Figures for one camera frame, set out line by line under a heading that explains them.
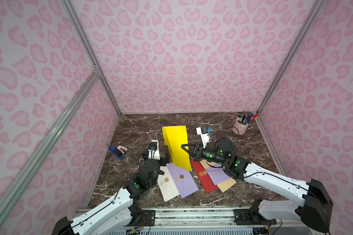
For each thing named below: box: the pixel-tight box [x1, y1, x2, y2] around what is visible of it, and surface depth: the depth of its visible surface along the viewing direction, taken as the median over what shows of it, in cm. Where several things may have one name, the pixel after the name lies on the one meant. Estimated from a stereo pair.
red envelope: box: [190, 159, 219, 194], surface depth 87 cm
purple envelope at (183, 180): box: [166, 162, 200, 199], surface depth 87 cm
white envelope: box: [156, 164, 180, 203], surface depth 86 cm
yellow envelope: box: [161, 125, 192, 172], surface depth 69 cm
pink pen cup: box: [232, 117, 252, 136], surface depth 103 cm
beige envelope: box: [199, 159, 237, 193], surface depth 85 cm
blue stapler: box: [107, 143, 128, 161], surface depth 99 cm
